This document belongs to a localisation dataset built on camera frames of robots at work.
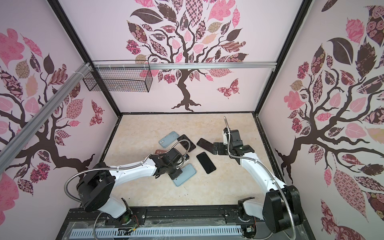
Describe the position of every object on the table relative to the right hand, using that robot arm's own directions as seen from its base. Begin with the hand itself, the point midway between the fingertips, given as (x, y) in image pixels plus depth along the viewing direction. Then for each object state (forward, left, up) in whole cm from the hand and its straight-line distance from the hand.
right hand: (220, 145), depth 86 cm
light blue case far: (+14, +34, -13) cm, 39 cm away
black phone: (+8, +8, -12) cm, 17 cm away
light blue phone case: (-12, +20, -11) cm, 26 cm away
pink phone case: (+4, +40, -13) cm, 42 cm away
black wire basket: (+40, +63, +22) cm, 78 cm away
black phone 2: (-5, +9, -13) cm, 16 cm away
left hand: (-12, +26, -10) cm, 30 cm away
